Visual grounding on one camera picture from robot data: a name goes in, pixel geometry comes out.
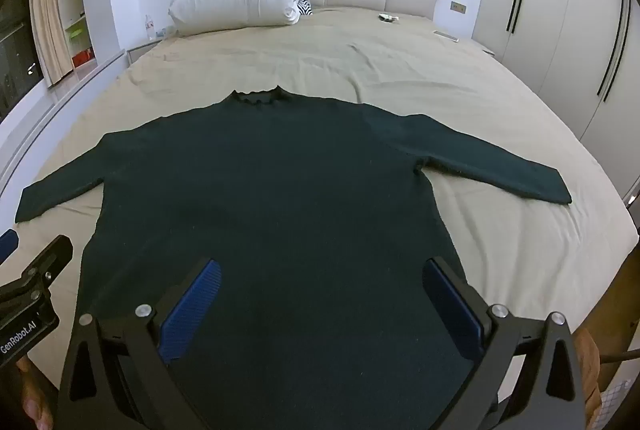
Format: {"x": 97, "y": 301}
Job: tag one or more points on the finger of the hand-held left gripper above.
{"x": 6, "y": 244}
{"x": 52, "y": 257}

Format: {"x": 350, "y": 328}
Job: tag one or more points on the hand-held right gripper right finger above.
{"x": 452, "y": 310}

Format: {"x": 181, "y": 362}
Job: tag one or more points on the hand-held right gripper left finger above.
{"x": 192, "y": 310}

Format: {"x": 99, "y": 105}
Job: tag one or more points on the dark green sweater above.
{"x": 280, "y": 190}

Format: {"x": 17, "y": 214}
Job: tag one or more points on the person's left hand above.
{"x": 36, "y": 402}

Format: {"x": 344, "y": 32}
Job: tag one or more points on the white window ledge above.
{"x": 55, "y": 105}

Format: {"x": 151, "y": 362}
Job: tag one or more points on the checkered cloth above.
{"x": 616, "y": 402}

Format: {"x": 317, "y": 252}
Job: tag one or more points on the dark window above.
{"x": 15, "y": 55}

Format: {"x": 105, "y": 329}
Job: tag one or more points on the red box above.
{"x": 82, "y": 58}

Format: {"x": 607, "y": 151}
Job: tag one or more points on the green shelf item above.
{"x": 74, "y": 30}

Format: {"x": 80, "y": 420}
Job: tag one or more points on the beige curtain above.
{"x": 50, "y": 15}

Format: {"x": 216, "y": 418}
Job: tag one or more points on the clear water bottle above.
{"x": 148, "y": 28}

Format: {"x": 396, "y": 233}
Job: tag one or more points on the bed with beige sheet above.
{"x": 400, "y": 65}

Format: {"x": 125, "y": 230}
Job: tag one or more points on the white phone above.
{"x": 446, "y": 36}

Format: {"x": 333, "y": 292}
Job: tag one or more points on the small packet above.
{"x": 388, "y": 17}

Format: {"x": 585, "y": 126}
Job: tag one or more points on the white wardrobe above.
{"x": 560, "y": 10}

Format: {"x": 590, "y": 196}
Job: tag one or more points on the zebra striped cloth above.
{"x": 305, "y": 6}

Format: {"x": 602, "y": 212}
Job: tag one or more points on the wall socket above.
{"x": 459, "y": 7}

